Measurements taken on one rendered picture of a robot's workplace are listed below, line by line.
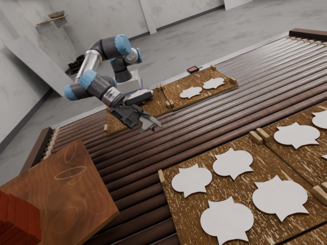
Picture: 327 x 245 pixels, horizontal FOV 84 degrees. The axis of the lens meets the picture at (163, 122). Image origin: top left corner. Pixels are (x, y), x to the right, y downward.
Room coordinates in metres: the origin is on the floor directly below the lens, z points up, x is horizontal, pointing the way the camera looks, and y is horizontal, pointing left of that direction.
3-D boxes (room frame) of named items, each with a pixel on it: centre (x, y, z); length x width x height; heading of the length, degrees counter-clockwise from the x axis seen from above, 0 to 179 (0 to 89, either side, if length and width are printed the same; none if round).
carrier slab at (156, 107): (1.05, 0.14, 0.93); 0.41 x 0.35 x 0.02; 92
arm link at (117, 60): (1.58, 0.17, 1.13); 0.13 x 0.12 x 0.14; 80
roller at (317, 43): (1.01, -0.21, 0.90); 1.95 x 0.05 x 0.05; 93
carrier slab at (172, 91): (1.06, -0.28, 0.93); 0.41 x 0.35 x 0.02; 91
